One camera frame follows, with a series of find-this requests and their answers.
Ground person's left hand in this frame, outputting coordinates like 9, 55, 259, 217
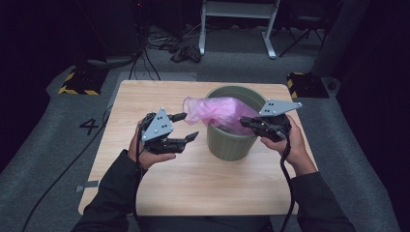
128, 119, 178, 171

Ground dark bundle on floor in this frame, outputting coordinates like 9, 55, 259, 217
169, 43, 203, 64

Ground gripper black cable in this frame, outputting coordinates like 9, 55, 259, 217
278, 129, 296, 232
132, 128, 145, 226

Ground person's right hand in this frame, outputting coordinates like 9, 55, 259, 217
260, 115, 319, 178

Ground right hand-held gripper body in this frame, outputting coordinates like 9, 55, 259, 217
254, 99, 304, 143

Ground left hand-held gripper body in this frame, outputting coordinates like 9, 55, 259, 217
138, 107, 189, 155

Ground grey tape tab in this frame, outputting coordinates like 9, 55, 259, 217
75, 180, 101, 193

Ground tangle of black cables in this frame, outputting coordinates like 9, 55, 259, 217
128, 28, 182, 81

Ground pink plastic bag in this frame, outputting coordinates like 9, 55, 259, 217
182, 96, 264, 136

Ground white metal stand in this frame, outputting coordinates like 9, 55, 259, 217
197, 0, 281, 60

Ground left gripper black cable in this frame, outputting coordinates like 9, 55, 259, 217
132, 128, 145, 226

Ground grey curtain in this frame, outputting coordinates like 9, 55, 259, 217
310, 0, 371, 78

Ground green plastic bin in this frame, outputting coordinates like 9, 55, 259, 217
205, 84, 269, 162

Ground black floor cable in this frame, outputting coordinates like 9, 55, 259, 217
20, 104, 114, 232

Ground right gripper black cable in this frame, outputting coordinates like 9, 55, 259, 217
278, 129, 296, 232

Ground black tripod stand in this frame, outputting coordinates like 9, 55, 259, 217
278, 9, 327, 59

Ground yellow black striped base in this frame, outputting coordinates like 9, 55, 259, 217
286, 72, 331, 100
57, 67, 109, 97

